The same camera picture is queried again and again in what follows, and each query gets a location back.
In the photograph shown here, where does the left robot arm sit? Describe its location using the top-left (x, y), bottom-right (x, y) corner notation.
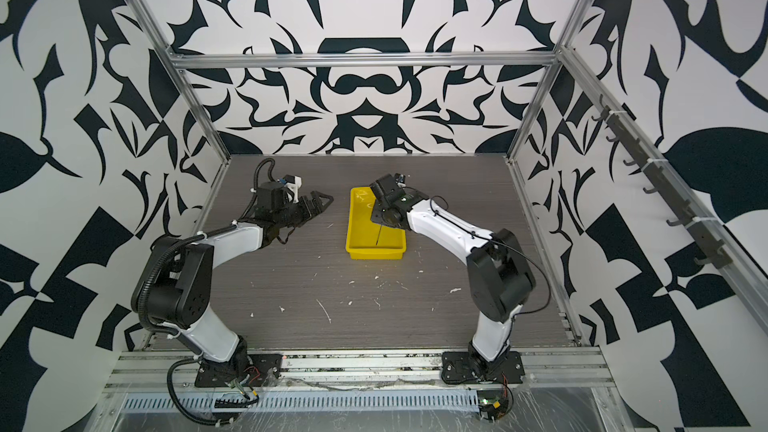
top-left (131, 176), bottom-right (334, 363)

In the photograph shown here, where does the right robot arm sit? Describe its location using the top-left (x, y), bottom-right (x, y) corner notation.
top-left (370, 174), bottom-right (536, 366)

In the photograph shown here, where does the yellow plastic bin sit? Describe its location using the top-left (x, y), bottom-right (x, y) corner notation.
top-left (345, 187), bottom-right (407, 260)

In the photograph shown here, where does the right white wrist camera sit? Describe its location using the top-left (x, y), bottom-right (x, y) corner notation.
top-left (393, 173), bottom-right (406, 188)

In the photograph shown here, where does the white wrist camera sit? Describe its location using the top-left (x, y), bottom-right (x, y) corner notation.
top-left (393, 173), bottom-right (406, 188)
top-left (281, 174), bottom-right (302, 203)

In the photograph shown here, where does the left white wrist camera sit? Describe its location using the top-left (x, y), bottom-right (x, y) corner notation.
top-left (281, 174), bottom-right (302, 203)

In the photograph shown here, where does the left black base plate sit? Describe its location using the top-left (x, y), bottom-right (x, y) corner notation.
top-left (194, 353), bottom-right (283, 388)

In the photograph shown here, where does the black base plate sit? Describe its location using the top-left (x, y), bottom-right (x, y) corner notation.
top-left (440, 350), bottom-right (525, 385)
top-left (194, 353), bottom-right (283, 388)

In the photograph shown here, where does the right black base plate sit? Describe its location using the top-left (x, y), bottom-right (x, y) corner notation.
top-left (440, 350), bottom-right (525, 385)

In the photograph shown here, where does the black corrugated cable hose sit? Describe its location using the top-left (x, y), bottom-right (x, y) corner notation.
top-left (166, 359), bottom-right (256, 428)

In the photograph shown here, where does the white slotted cable duct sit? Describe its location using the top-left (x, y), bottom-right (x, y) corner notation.
top-left (119, 389), bottom-right (481, 414)

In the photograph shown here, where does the aluminium front rail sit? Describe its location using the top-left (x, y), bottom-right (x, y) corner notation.
top-left (105, 347), bottom-right (614, 392)

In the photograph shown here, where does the black wall hook rail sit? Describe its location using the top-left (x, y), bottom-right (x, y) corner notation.
top-left (594, 95), bottom-right (734, 269)

